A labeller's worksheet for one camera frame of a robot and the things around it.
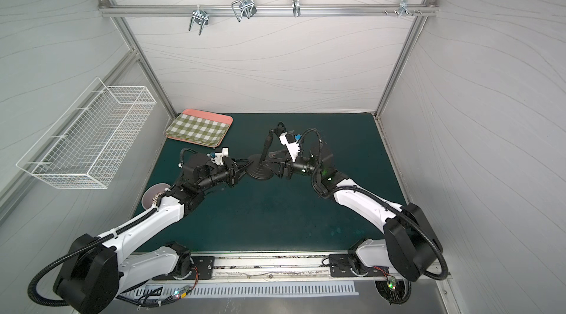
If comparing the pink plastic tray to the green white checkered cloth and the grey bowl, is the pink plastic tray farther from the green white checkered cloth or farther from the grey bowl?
the grey bowl

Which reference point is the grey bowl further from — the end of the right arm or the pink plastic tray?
the end of the right arm

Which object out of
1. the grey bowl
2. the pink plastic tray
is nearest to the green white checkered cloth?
the pink plastic tray

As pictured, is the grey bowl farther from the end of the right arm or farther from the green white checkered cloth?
the end of the right arm

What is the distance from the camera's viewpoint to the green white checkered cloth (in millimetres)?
1110

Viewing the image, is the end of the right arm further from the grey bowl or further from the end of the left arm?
the grey bowl

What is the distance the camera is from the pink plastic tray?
1.11 metres

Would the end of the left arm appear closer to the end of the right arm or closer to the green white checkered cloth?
the end of the right arm

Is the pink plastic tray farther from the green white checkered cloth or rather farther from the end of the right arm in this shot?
the end of the right arm

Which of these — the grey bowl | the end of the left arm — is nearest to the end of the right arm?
the end of the left arm
